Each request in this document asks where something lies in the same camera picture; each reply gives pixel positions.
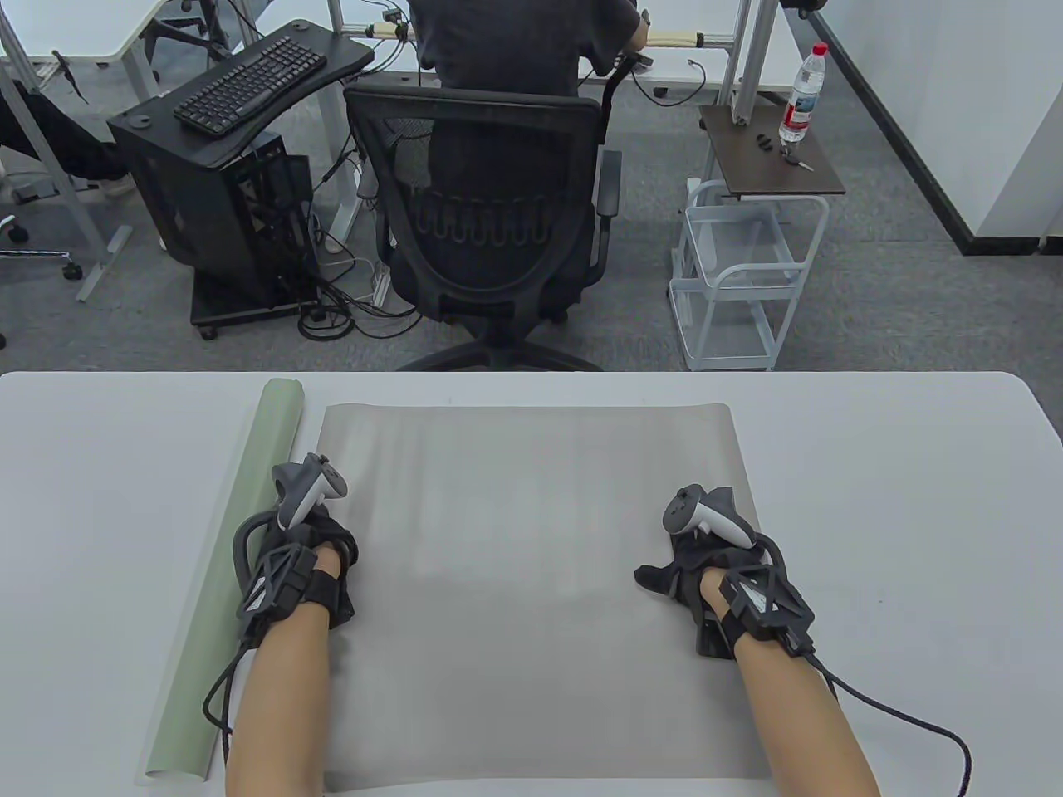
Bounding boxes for person's right forearm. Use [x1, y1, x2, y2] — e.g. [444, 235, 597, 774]
[735, 639, 881, 797]

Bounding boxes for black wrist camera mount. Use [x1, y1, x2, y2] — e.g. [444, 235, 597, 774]
[235, 544, 322, 619]
[696, 565, 819, 663]

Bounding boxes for black mesh office chair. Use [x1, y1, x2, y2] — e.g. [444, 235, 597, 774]
[343, 83, 624, 372]

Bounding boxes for white wire trolley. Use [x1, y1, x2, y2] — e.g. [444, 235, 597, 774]
[669, 178, 830, 372]

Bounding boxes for white desk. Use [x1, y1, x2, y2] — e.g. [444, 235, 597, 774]
[0, 0, 171, 67]
[332, 0, 802, 94]

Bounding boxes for grey metal frame leg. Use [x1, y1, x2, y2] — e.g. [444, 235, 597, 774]
[718, 0, 777, 125]
[0, 8, 134, 304]

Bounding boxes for white and grey controller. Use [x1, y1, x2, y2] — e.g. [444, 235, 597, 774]
[272, 452, 348, 532]
[662, 486, 757, 549]

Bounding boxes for beige padded bar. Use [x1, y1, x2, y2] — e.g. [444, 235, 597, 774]
[365, 23, 707, 51]

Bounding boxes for grey chair base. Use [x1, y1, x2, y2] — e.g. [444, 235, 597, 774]
[0, 214, 84, 281]

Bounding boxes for grey desk mat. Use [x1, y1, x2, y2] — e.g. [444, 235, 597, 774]
[318, 403, 772, 794]

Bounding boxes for bundle of black floor cables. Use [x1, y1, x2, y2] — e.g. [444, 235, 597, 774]
[295, 212, 424, 341]

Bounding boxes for person's left hand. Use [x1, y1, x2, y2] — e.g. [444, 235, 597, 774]
[285, 505, 360, 629]

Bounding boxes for clear water bottle red cap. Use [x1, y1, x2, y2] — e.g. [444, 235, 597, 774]
[777, 42, 830, 144]

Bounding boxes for black keyboard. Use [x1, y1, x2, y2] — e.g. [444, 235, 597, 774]
[173, 37, 328, 138]

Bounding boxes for person's left forearm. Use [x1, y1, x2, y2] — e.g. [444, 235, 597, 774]
[224, 602, 335, 797]

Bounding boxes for black computer cart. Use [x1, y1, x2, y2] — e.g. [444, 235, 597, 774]
[108, 21, 376, 341]

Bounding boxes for person's right hand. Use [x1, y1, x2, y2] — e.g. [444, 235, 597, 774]
[635, 488, 761, 638]

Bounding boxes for black computer tower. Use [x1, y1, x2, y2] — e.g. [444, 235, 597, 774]
[112, 125, 321, 310]

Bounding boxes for black chair base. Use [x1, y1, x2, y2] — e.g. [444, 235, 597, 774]
[145, 0, 250, 63]

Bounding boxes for brown side table top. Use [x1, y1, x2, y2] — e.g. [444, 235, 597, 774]
[698, 104, 846, 200]

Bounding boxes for green desk mat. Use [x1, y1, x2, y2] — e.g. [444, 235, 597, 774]
[135, 376, 306, 784]

